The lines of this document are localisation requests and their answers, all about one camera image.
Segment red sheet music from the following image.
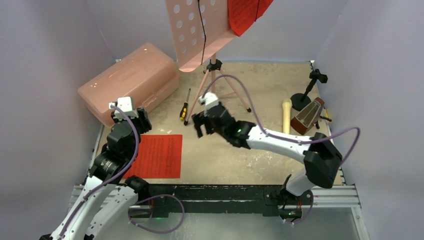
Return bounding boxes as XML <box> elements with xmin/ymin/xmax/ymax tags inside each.
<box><xmin>227</xmin><ymin>0</ymin><xmax>274</xmax><ymax>37</ymax></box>
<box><xmin>124</xmin><ymin>134</ymin><xmax>183</xmax><ymax>179</ymax></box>

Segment cream microphone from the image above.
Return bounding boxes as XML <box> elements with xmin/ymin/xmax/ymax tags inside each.
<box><xmin>282</xmin><ymin>98</ymin><xmax>292</xmax><ymax>134</ymax></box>

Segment brown metronome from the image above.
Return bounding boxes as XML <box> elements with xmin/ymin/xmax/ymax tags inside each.
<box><xmin>290</xmin><ymin>97</ymin><xmax>325</xmax><ymax>135</ymax></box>

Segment pink tripod music stand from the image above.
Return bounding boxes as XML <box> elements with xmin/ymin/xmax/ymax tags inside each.
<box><xmin>165</xmin><ymin>0</ymin><xmax>235</xmax><ymax>125</ymax></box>

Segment black pliers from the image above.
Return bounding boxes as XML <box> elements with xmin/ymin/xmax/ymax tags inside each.
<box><xmin>315</xmin><ymin>115</ymin><xmax>332</xmax><ymax>130</ymax></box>

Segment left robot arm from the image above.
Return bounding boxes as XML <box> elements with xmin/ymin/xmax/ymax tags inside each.
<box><xmin>40</xmin><ymin>106</ymin><xmax>152</xmax><ymax>240</ymax></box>

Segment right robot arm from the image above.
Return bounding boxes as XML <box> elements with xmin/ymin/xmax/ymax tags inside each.
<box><xmin>191</xmin><ymin>104</ymin><xmax>343</xmax><ymax>204</ymax></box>

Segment yellow black screwdriver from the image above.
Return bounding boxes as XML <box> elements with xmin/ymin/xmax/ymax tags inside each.
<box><xmin>179</xmin><ymin>88</ymin><xmax>191</xmax><ymax>121</ymax></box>

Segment pink plastic storage box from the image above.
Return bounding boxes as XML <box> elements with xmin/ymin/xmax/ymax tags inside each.
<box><xmin>78</xmin><ymin>42</ymin><xmax>180</xmax><ymax>128</ymax></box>

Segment black microphone stand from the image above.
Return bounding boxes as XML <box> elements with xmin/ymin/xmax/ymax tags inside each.
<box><xmin>290</xmin><ymin>68</ymin><xmax>328</xmax><ymax>111</ymax></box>

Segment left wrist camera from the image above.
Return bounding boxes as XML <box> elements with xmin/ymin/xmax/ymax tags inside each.
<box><xmin>108</xmin><ymin>96</ymin><xmax>137</xmax><ymax>114</ymax></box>

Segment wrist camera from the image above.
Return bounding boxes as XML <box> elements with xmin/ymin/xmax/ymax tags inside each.
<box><xmin>197</xmin><ymin>92</ymin><xmax>220</xmax><ymax>110</ymax></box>
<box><xmin>108</xmin><ymin>96</ymin><xmax>137</xmax><ymax>114</ymax></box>

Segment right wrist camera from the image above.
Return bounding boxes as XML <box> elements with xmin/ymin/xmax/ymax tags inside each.
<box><xmin>197</xmin><ymin>92</ymin><xmax>220</xmax><ymax>110</ymax></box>

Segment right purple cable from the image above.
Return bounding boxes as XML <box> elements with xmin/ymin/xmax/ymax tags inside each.
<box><xmin>202</xmin><ymin>74</ymin><xmax>361</xmax><ymax>167</ymax></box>

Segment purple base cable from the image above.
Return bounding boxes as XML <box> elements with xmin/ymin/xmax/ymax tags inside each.
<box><xmin>127</xmin><ymin>194</ymin><xmax>186</xmax><ymax>235</ymax></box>

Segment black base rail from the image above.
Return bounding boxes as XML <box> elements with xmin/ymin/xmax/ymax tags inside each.
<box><xmin>148</xmin><ymin>184</ymin><xmax>313</xmax><ymax>218</ymax></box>

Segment aluminium frame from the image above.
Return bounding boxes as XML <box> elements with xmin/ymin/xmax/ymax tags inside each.
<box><xmin>59</xmin><ymin>124</ymin><xmax>370</xmax><ymax>240</ymax></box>

